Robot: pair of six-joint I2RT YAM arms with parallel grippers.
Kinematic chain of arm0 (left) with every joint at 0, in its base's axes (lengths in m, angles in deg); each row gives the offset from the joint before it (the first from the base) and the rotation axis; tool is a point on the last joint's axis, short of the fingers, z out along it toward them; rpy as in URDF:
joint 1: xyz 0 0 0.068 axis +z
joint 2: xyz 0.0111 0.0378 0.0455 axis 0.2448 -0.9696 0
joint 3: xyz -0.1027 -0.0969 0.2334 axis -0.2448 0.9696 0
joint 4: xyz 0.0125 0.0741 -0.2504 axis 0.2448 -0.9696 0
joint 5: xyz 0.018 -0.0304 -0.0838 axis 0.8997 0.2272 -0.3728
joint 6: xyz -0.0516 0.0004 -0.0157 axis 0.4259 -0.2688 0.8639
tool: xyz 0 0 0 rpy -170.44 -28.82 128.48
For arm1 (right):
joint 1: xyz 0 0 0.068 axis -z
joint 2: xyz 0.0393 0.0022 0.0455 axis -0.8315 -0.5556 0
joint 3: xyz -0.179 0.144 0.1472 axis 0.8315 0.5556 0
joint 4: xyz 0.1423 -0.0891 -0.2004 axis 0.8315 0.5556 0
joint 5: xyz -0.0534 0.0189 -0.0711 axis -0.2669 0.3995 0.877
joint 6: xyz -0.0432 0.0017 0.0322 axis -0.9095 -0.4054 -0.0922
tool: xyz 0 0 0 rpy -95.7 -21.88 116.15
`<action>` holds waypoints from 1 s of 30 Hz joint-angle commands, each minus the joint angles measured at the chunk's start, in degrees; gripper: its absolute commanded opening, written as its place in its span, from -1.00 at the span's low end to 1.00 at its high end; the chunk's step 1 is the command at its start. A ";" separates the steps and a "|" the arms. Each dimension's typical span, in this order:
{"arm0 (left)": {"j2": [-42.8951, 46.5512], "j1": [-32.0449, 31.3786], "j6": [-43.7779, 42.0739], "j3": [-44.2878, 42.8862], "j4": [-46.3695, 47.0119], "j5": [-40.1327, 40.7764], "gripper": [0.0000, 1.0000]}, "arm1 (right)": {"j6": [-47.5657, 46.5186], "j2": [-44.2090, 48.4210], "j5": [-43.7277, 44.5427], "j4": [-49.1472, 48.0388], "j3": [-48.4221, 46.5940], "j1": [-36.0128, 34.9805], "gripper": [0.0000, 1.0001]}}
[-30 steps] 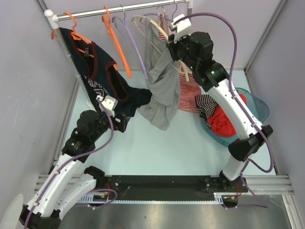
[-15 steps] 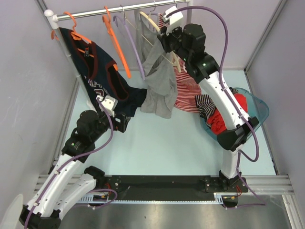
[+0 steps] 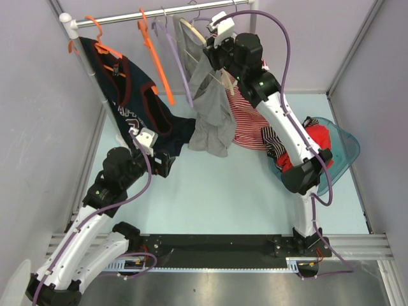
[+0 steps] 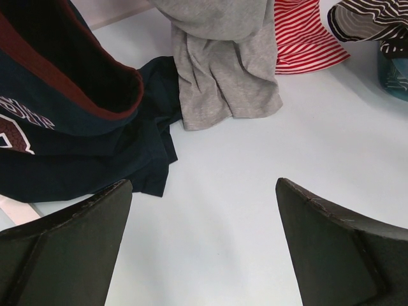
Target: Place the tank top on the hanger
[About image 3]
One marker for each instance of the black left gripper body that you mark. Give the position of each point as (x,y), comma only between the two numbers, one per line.
(159,167)

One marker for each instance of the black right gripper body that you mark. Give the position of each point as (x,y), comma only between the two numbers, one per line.
(222,57)

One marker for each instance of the cream plastic hanger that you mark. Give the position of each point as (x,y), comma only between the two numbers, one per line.
(225,80)

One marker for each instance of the grey tank top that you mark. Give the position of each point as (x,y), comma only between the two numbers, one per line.
(215,125)

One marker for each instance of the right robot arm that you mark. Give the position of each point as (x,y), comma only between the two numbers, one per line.
(263,91)

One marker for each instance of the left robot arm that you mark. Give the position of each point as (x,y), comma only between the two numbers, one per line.
(70,269)

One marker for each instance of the lilac hanger with striped top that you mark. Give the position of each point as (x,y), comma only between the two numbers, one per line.
(199,18)

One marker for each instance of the navy blue tank top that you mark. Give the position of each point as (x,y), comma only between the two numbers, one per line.
(133,102)

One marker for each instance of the red white striped tank top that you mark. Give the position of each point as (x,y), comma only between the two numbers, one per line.
(249,121)

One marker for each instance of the empty lilac plastic hanger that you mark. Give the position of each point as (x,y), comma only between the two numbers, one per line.
(164,27)

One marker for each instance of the empty orange plastic hanger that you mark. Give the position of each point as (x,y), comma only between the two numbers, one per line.
(156,60)

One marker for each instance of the orange hanger with navy top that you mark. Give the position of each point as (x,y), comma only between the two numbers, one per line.
(101,48)

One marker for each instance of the black white striped garment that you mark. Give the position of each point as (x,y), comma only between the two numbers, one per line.
(275,148)

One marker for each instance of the red garment in basket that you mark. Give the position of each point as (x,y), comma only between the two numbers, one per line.
(319,134)

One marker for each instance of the teal translucent plastic basket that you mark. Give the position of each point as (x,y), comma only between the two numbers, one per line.
(345,149)

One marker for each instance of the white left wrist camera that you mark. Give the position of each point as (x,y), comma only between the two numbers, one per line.
(143,139)

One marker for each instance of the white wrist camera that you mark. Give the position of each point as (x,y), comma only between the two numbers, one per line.
(220,30)
(143,139)

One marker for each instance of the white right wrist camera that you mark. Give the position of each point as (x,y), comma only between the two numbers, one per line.
(220,30)

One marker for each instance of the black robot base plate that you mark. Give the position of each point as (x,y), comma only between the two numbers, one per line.
(226,248)

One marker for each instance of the metal clothes rail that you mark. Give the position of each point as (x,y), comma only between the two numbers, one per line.
(72,26)

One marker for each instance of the white slotted cable duct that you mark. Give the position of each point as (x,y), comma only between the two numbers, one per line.
(133,266)

